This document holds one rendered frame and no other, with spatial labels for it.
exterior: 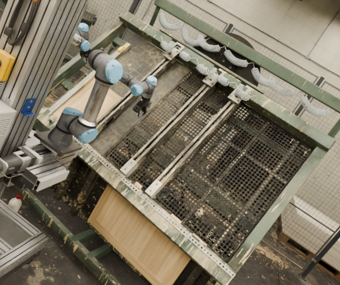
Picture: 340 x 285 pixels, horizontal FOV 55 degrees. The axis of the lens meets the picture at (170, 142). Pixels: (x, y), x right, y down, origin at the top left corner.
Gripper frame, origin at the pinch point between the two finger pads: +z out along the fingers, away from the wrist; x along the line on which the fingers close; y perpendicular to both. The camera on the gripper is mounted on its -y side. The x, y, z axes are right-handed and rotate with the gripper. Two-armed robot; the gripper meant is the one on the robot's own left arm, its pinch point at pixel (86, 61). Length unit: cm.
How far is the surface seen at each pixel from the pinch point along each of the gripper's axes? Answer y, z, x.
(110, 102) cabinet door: 30.5, 22.4, 10.7
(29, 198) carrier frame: 60, 85, -74
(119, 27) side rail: -45, 5, 44
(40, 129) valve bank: 29, 37, -49
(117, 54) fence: -14.1, 10.6, 31.3
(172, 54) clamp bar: 16, -3, 72
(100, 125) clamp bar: 52, 22, -5
